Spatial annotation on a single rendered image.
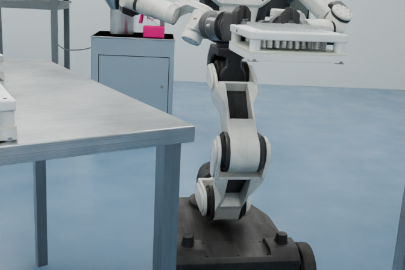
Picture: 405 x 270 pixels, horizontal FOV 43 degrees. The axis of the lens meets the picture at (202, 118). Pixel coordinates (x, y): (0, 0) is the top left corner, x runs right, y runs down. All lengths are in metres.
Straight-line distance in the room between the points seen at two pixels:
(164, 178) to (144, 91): 2.91
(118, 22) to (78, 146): 3.23
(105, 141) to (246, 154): 0.87
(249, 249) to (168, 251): 0.84
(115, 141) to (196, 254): 0.97
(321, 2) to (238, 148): 0.61
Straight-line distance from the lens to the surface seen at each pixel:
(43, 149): 0.94
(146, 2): 1.68
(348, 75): 7.12
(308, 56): 1.29
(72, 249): 2.36
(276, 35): 1.26
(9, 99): 0.94
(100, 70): 3.97
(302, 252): 2.00
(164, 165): 1.07
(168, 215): 1.12
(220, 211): 2.05
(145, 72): 3.94
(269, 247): 1.95
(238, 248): 1.97
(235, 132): 1.79
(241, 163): 1.78
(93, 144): 0.97
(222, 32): 1.53
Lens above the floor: 1.09
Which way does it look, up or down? 13 degrees down
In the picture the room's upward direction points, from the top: 3 degrees clockwise
